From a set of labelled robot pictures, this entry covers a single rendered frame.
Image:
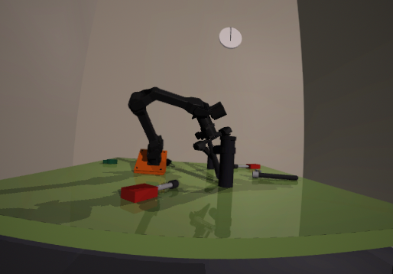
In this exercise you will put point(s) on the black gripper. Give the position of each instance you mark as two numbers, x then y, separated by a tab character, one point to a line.
210	134

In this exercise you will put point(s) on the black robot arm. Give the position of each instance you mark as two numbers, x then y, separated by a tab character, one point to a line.
195	106

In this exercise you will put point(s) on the black cylindrical post with cap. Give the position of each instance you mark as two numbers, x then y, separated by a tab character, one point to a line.
226	164

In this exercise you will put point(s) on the black cylindrical pipe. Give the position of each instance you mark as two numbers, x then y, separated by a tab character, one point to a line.
215	159

